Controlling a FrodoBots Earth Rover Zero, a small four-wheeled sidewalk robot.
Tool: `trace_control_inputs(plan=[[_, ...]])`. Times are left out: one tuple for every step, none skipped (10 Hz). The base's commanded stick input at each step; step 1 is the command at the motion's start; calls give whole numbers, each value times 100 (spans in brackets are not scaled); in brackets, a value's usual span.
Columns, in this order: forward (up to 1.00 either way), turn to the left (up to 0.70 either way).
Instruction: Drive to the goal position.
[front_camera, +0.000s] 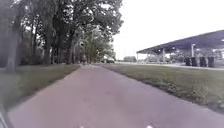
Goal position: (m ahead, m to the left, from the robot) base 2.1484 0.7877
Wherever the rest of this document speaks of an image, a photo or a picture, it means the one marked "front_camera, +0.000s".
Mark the distant building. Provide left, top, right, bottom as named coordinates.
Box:
left=123, top=55, right=138, bottom=63

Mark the grey asphalt path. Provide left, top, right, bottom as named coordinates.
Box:
left=7, top=64, right=224, bottom=128

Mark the row of tall trees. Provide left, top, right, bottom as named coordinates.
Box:
left=0, top=0, right=125, bottom=75

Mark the grey road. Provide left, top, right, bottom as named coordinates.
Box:
left=114, top=61, right=224, bottom=71

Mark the grass verge strip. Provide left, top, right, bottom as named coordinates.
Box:
left=101, top=62, right=224, bottom=113

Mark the dark container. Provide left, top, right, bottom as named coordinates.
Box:
left=199, top=56, right=208, bottom=68
left=184, top=57, right=199, bottom=68

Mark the open roofed shelter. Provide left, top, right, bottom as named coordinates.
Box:
left=135, top=29, right=224, bottom=66

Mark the wide grass lawn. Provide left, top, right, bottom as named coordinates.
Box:
left=0, top=63, right=82, bottom=111

